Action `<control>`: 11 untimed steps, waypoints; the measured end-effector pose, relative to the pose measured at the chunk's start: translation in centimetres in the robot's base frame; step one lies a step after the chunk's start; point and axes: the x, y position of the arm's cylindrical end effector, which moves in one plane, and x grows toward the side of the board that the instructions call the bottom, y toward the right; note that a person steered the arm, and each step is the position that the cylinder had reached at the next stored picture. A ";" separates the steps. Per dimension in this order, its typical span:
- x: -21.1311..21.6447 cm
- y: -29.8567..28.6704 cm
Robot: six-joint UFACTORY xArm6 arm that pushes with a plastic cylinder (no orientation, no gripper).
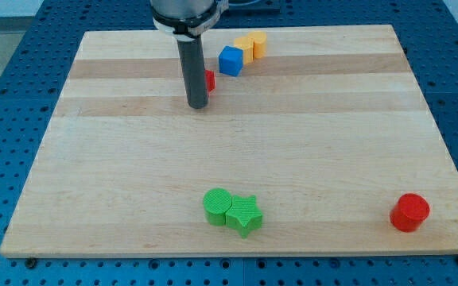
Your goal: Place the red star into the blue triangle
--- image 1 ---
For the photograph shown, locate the green cylinder block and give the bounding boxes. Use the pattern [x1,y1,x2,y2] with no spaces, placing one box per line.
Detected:
[203,188,232,226]

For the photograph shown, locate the wooden board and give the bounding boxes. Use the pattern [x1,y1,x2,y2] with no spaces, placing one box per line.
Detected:
[0,25,458,258]

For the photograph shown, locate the red cylinder block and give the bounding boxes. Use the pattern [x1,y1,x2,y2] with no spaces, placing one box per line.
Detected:
[389,193,431,233]

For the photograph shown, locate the blue cube block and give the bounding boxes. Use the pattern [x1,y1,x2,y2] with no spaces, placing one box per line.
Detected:
[218,46,243,76]

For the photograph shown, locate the green star block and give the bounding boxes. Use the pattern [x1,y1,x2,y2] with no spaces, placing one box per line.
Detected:
[225,195,263,239]

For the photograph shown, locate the red star block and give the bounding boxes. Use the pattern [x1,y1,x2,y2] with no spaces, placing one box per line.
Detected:
[205,69,216,93]

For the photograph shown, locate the blue perforated table plate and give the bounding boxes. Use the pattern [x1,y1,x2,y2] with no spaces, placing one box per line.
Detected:
[0,0,458,285]

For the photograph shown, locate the yellow cylinder block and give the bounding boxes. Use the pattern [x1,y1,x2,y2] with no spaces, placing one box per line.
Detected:
[247,31,267,59]

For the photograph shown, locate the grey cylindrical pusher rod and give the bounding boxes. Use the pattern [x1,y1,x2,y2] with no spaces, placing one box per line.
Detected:
[177,37,208,109]

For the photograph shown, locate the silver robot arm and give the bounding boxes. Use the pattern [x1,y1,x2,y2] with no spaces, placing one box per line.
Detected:
[150,0,229,109]

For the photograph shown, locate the yellow cube block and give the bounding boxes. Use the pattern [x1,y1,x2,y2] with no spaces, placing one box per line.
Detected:
[233,36,254,65]

